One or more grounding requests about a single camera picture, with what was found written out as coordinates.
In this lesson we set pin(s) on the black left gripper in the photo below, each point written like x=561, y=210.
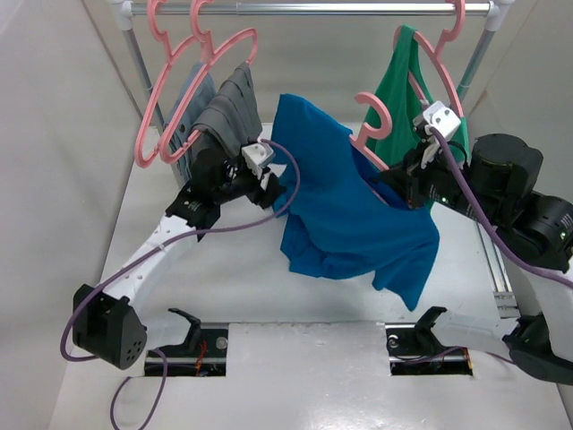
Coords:
x=260, y=196

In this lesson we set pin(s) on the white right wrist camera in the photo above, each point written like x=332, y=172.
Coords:
x=439, y=117

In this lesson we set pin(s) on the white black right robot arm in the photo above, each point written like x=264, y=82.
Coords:
x=495, y=187

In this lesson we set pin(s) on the blue t shirt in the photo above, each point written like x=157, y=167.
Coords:
x=340, y=224

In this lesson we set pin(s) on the green tank top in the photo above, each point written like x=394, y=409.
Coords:
x=402, y=100

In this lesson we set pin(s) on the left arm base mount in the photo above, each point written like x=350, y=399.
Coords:
x=180, y=344

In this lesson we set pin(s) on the metal clothes rack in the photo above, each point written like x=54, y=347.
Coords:
x=124, y=11

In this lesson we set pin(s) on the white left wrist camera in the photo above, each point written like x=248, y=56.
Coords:
x=257, y=156

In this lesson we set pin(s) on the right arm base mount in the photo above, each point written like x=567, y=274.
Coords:
x=417, y=353

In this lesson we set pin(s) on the grey pleated skirt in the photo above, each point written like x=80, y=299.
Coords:
x=228, y=119

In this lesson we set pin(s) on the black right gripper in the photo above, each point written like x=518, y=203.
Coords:
x=408, y=176

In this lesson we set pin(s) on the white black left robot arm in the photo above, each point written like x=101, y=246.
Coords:
x=106, y=321

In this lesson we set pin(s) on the pink hanger with grey clothes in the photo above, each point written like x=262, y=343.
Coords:
x=210, y=55

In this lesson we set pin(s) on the pink hanger with green shirt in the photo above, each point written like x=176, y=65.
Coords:
x=434, y=53

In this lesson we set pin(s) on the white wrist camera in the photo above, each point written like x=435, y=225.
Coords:
x=439, y=117
x=257, y=156

